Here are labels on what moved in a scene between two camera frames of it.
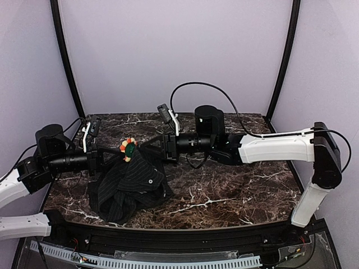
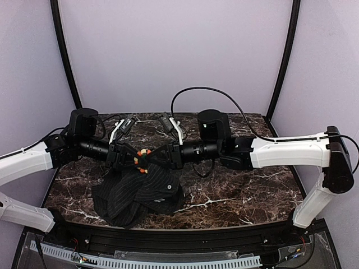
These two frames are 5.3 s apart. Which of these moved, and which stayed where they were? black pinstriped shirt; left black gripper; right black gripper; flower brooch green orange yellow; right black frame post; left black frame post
Moved: left black gripper; black pinstriped shirt; flower brooch green orange yellow; right black gripper
Stayed: right black frame post; left black frame post
